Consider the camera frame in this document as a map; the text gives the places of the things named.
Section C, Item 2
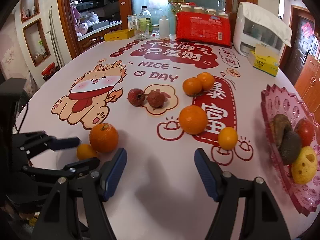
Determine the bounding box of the clear plastic bottle green label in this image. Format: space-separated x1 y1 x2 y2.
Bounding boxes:
138 5 152 35

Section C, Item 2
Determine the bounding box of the yellow apple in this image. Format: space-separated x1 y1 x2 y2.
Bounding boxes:
291 146 317 185

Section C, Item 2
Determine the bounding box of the wrinkled dark red fruit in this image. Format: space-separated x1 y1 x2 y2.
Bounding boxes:
147 90 165 108

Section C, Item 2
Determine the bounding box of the pink plastic fruit tray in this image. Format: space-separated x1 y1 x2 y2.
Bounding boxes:
261 85 319 216

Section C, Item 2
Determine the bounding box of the yellow tissue box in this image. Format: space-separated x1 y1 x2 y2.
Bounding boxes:
247 44 279 77

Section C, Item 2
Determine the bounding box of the printed cartoon tablecloth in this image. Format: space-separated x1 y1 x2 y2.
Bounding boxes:
17 40 318 239

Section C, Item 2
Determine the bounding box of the white cloth on appliance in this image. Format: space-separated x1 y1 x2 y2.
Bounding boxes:
239 2 292 47

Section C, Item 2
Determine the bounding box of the small orange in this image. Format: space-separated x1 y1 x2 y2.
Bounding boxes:
76 144 98 161

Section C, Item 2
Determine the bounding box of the glass jar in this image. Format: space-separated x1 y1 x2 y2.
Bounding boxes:
133 19 150 41

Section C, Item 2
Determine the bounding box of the brown curved fruit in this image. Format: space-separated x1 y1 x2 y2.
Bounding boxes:
270 114 292 148

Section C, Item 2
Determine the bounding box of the flat yellow box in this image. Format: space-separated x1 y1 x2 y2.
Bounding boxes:
104 29 135 41

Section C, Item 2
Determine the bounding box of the white plastic bottle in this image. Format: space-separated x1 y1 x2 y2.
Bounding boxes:
158 15 170 38

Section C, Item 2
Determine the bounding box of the red apple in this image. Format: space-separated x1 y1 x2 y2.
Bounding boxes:
294 119 314 147

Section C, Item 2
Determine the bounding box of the orange of pair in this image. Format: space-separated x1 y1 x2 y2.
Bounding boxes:
182 77 202 96
196 72 215 91

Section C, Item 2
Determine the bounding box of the dark brown avocado-like fruit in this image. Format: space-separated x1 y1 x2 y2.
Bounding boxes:
279 131 302 165

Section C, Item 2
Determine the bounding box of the large orange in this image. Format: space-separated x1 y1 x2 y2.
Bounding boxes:
89 123 119 153
178 105 208 135

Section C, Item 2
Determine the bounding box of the small yellow-orange citrus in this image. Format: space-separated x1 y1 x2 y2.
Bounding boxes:
218 127 238 151

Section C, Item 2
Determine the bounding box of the red snack package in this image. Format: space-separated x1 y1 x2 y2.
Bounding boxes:
176 11 232 47

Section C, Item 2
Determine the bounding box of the white countertop appliance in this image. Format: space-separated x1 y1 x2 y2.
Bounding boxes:
233 8 286 56

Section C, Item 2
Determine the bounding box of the jar pack behind red package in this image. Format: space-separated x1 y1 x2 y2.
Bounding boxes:
176 4 230 18

